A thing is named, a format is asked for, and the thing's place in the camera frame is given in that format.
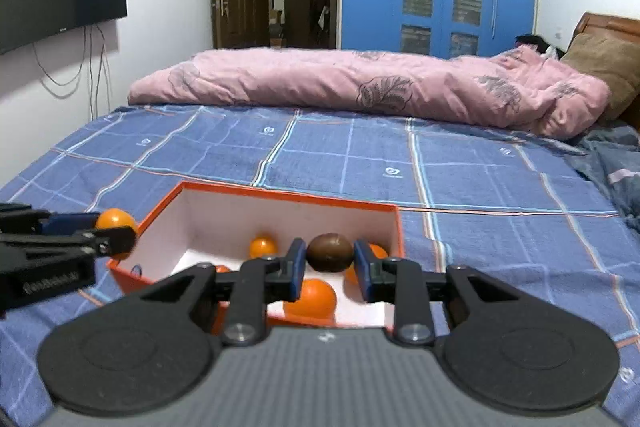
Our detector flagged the pink quilt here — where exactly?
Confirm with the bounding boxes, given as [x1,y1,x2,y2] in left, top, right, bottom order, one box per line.
[128,46,611,140]

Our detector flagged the orange cardboard shoe box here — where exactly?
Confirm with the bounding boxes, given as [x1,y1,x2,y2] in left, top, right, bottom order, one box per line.
[106,180,407,333]

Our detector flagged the blue plaid bed sheet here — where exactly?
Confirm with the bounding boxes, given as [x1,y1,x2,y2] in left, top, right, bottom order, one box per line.
[1,105,639,426]

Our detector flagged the dark item behind quilt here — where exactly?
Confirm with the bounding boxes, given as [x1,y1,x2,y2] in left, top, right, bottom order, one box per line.
[515,35,566,60]

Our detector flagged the dark brown passion fruit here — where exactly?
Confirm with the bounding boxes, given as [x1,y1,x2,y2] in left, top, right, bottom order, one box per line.
[306,233,354,273]

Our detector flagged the brown pillow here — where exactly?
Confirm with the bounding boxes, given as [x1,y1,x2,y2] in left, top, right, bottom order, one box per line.
[561,32,640,122]

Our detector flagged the grey blue blanket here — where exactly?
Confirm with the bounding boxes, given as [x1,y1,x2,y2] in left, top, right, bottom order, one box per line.
[565,121,640,233]

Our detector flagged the television cables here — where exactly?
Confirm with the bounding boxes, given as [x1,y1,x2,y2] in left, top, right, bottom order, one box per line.
[30,22,114,122]

